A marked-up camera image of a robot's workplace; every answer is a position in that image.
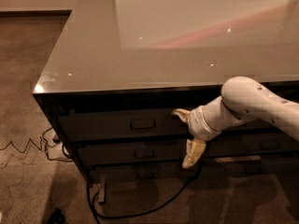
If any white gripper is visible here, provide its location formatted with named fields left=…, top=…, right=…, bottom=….
left=172, top=105, right=220, bottom=169

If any drawer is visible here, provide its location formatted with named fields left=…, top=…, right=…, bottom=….
left=78, top=139, right=187, bottom=165
left=206, top=133, right=299, bottom=158
left=217, top=84, right=299, bottom=133
left=90, top=161, right=199, bottom=183
left=58, top=108, right=189, bottom=141

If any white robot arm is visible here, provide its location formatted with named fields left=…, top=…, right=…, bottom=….
left=172, top=77, right=299, bottom=169

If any dark cabinet with glossy top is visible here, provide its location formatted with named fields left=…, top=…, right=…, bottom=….
left=34, top=0, right=299, bottom=184

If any black object on floor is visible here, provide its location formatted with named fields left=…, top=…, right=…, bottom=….
left=46, top=208, right=66, bottom=224

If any thick black floor cable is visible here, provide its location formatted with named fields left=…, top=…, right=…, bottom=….
left=86, top=163, right=204, bottom=224

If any thin black zigzag cable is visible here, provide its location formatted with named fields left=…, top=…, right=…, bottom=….
left=0, top=126, right=74, bottom=162

